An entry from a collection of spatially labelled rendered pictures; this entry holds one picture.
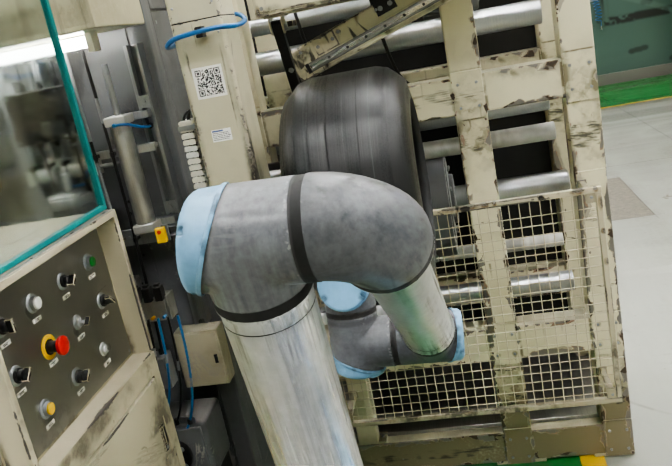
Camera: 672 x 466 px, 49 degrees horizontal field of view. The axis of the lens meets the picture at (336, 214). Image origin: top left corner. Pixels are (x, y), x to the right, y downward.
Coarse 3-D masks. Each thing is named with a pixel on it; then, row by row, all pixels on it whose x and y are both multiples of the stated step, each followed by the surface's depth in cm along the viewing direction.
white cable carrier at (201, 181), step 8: (192, 120) 181; (184, 136) 181; (192, 136) 181; (184, 144) 182; (192, 144) 182; (192, 152) 182; (200, 152) 183; (192, 160) 183; (200, 160) 183; (192, 168) 183; (200, 168) 183; (192, 176) 184; (200, 176) 184; (200, 184) 184; (208, 184) 186
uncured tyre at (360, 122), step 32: (320, 96) 168; (352, 96) 165; (384, 96) 163; (288, 128) 165; (320, 128) 162; (352, 128) 160; (384, 128) 159; (416, 128) 198; (288, 160) 163; (320, 160) 159; (352, 160) 158; (384, 160) 157; (416, 160) 203; (416, 192) 161
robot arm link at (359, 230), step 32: (320, 192) 73; (352, 192) 74; (384, 192) 76; (320, 224) 72; (352, 224) 72; (384, 224) 74; (416, 224) 77; (320, 256) 72; (352, 256) 73; (384, 256) 74; (416, 256) 77; (384, 288) 79; (416, 288) 88; (416, 320) 100; (448, 320) 114; (416, 352) 121; (448, 352) 123
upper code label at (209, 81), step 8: (216, 64) 174; (192, 72) 176; (200, 72) 175; (208, 72) 175; (216, 72) 175; (200, 80) 176; (208, 80) 176; (216, 80) 175; (224, 80) 175; (200, 88) 176; (208, 88) 176; (216, 88) 176; (224, 88) 176; (200, 96) 177; (208, 96) 177; (216, 96) 176
